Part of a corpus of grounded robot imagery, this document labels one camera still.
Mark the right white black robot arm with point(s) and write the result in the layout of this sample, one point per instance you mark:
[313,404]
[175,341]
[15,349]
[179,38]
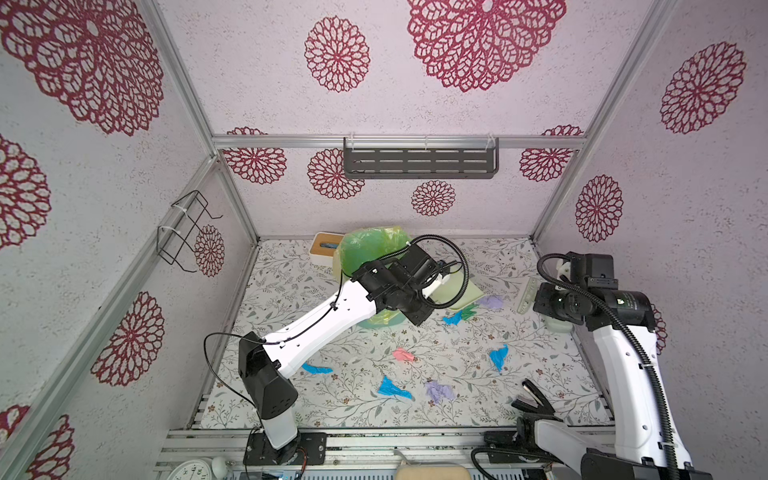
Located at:
[647,444]

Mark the purple paper scrap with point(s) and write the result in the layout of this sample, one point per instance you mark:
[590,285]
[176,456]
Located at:
[491,302]
[439,392]

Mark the purple paper scrap near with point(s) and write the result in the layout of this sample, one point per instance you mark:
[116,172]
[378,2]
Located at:
[439,392]

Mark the white wooden-top tissue box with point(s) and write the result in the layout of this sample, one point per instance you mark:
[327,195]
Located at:
[323,248]

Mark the beige object at bottom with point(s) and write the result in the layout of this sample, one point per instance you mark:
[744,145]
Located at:
[412,470]

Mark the purple paper scrap far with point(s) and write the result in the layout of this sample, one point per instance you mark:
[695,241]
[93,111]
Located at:
[491,302]

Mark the pink paper scrap centre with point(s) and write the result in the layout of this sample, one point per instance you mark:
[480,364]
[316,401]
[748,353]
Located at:
[402,355]

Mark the blue green paper scrap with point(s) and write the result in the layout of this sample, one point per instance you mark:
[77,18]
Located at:
[465,314]

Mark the white round gauge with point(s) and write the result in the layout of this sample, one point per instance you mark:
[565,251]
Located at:
[196,469]

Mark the black stapler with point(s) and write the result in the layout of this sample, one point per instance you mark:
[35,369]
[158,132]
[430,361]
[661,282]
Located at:
[535,402]

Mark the dark grey wall shelf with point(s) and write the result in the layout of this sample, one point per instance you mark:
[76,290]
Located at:
[424,163]

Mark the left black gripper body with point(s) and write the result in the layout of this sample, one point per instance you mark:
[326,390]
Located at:
[415,308]

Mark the light green hand brush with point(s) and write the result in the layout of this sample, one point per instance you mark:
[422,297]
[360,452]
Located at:
[528,297]

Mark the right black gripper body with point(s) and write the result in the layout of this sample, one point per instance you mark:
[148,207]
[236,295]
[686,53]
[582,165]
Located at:
[554,303]

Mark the green bin with bag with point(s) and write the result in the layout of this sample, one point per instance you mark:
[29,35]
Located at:
[361,255]

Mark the black wire wall rack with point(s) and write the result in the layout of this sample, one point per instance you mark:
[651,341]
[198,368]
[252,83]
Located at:
[193,243]

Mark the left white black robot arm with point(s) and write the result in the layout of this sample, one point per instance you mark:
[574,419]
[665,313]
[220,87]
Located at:
[266,364]

